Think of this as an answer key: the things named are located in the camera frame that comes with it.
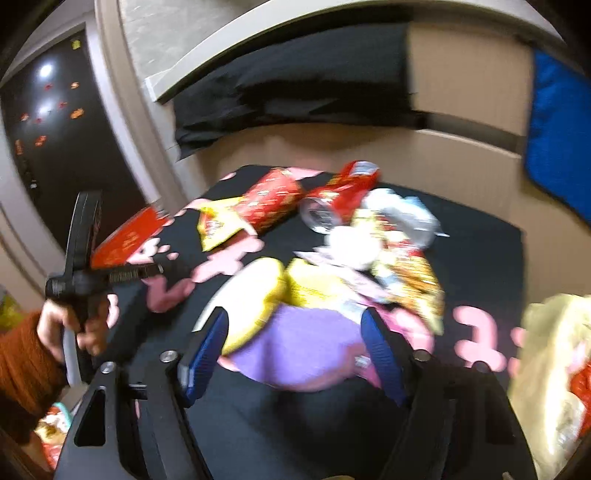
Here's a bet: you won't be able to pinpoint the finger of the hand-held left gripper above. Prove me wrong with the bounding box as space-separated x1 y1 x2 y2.
108 259 195 284

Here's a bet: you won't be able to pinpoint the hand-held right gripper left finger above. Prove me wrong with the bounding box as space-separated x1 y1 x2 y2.
53 307 230 480

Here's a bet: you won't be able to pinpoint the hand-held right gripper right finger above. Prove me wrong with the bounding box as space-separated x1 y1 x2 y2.
360 307 539 480

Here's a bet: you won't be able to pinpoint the red paper cup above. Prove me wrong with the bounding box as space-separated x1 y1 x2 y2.
235 167 303 236

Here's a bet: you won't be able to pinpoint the pale yellow plastic bag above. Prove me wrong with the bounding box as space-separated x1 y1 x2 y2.
505 293 591 480

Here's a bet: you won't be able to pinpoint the red drink can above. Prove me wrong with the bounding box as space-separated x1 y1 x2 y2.
299 161 382 232

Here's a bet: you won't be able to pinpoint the person's left hand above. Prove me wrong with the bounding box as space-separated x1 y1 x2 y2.
36 295 112 357

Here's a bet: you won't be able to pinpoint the red flat box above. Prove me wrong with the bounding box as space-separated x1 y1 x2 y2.
90 205 174 268

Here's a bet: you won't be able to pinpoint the yellow white chip bag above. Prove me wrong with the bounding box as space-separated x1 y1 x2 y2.
191 256 289 356

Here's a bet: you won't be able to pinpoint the colourful snack wrapper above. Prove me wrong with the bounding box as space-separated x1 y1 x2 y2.
369 210 446 333

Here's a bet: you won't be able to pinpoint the purple snack packet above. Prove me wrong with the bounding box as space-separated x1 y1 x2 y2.
217 302 370 393

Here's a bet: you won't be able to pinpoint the small yellow snack packet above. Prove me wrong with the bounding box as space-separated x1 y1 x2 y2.
196 196 259 252

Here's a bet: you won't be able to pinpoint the yellow printed packet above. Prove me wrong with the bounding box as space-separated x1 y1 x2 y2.
284 258 361 312

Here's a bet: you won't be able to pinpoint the dark glass door red stickers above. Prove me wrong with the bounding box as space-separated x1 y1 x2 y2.
0 28 148 252

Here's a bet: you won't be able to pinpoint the white crumpled tissue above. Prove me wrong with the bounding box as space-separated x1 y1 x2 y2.
323 224 384 268

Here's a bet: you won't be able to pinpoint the black blanket pink print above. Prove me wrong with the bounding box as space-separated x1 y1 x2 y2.
90 164 527 480

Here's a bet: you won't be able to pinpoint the crumpled clear plastic wrapper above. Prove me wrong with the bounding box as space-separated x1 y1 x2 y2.
365 188 444 245

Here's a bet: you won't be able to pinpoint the colourful wrappers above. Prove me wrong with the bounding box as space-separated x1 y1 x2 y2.
34 401 75 467

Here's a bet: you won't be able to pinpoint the cardboard box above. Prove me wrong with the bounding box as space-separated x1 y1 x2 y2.
182 21 536 232

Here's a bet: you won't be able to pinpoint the grey stone counter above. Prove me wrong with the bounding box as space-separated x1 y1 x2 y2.
117 0 571 106

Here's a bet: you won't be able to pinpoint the black cloth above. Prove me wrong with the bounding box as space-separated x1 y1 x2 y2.
173 21 428 160

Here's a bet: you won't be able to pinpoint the blue cloth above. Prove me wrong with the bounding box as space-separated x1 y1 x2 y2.
522 48 591 227

